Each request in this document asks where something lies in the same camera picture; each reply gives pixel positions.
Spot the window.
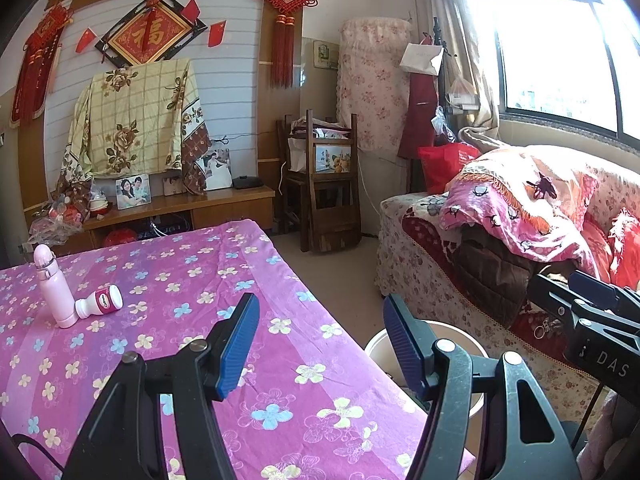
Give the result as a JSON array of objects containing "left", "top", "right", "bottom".
[{"left": 455, "top": 0, "right": 640, "bottom": 146}]

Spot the pink water bottle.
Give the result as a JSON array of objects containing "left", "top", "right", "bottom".
[{"left": 32, "top": 244, "right": 78, "bottom": 329}]

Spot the clear plastic bag pile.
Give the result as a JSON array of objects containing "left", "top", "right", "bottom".
[{"left": 27, "top": 195, "right": 88, "bottom": 246}]

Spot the red couplet wall hanging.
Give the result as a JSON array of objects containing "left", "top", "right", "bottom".
[{"left": 10, "top": 5, "right": 73, "bottom": 128}]

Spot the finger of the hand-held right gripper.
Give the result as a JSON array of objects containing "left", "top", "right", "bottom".
[
  {"left": 527, "top": 274, "right": 577, "bottom": 321},
  {"left": 567, "top": 270, "right": 640, "bottom": 312}
]

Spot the red plastic bag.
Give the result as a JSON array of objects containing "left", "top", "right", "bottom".
[{"left": 417, "top": 142, "right": 481, "bottom": 193}]

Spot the red lantern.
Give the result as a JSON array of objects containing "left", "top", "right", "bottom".
[{"left": 102, "top": 228, "right": 138, "bottom": 248}]

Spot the small wall picture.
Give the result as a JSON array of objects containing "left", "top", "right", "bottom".
[{"left": 314, "top": 40, "right": 340, "bottom": 68}]

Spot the white paper bag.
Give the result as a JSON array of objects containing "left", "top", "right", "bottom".
[{"left": 399, "top": 42, "right": 445, "bottom": 76}]

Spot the wooden cabinet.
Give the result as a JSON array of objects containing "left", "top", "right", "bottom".
[{"left": 20, "top": 185, "right": 277, "bottom": 256}]

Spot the person's right forearm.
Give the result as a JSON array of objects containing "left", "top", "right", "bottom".
[{"left": 582, "top": 390, "right": 640, "bottom": 480}]

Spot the floral covered sofa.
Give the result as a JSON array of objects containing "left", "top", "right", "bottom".
[{"left": 375, "top": 145, "right": 640, "bottom": 421}]

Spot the red diamond wall plaque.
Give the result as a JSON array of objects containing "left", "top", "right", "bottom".
[{"left": 97, "top": 0, "right": 208, "bottom": 68}]

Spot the beige curtain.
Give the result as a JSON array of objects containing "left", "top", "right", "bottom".
[{"left": 415, "top": 0, "right": 501, "bottom": 141}]

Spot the couple photo frame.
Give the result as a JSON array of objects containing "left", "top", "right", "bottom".
[{"left": 116, "top": 174, "right": 152, "bottom": 210}]

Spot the yellow checked floral cloth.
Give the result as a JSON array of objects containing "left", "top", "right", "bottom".
[{"left": 60, "top": 57, "right": 211, "bottom": 196}]

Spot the wedding photo print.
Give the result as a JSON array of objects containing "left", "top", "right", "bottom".
[{"left": 202, "top": 147, "right": 233, "bottom": 191}]

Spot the pink printed blanket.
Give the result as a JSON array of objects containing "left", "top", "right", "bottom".
[{"left": 437, "top": 147, "right": 601, "bottom": 266}]

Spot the red knot wall hanging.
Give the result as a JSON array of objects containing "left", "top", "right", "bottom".
[{"left": 251, "top": 0, "right": 318, "bottom": 88}]

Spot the floral covered air conditioner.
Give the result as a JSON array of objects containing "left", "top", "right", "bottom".
[{"left": 336, "top": 17, "right": 416, "bottom": 236}]

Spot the floral painting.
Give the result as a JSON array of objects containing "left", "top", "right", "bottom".
[{"left": 312, "top": 142, "right": 353, "bottom": 175}]

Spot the white plastic bucket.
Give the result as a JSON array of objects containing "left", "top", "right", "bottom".
[{"left": 364, "top": 317, "right": 488, "bottom": 421}]

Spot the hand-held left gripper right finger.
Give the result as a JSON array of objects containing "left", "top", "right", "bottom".
[{"left": 382, "top": 294, "right": 583, "bottom": 480}]

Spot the pink floral tablecloth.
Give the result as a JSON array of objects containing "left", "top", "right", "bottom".
[{"left": 0, "top": 219, "right": 476, "bottom": 480}]

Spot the dark red hanging garment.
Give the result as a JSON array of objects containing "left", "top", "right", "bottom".
[{"left": 397, "top": 35, "right": 441, "bottom": 161}]

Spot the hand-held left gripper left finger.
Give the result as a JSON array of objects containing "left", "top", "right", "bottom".
[{"left": 62, "top": 292, "right": 261, "bottom": 480}]

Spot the white bottle with pink label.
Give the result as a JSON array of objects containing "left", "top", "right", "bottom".
[{"left": 74, "top": 285, "right": 124, "bottom": 320}]

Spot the brown jacket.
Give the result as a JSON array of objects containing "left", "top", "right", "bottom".
[{"left": 452, "top": 230, "right": 541, "bottom": 328}]

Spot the clear hanging plastic bag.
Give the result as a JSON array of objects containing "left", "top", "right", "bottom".
[{"left": 445, "top": 75, "right": 478, "bottom": 111}]

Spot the dark wooden chair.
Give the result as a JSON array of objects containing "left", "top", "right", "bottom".
[{"left": 277, "top": 110, "right": 362, "bottom": 253}]

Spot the red cushion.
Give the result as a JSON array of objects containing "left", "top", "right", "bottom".
[{"left": 607, "top": 207, "right": 640, "bottom": 291}]

